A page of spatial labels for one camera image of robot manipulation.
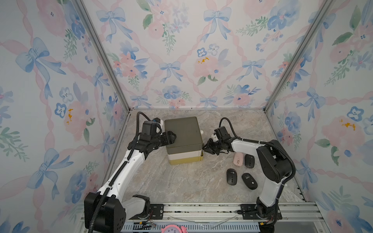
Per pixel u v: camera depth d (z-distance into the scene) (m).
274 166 0.50
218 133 0.80
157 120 0.73
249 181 0.83
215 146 0.82
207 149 0.86
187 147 0.79
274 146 0.51
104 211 0.38
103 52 0.86
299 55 0.86
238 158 0.90
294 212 0.76
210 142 0.86
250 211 0.74
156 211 0.75
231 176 0.84
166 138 0.70
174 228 0.68
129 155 0.50
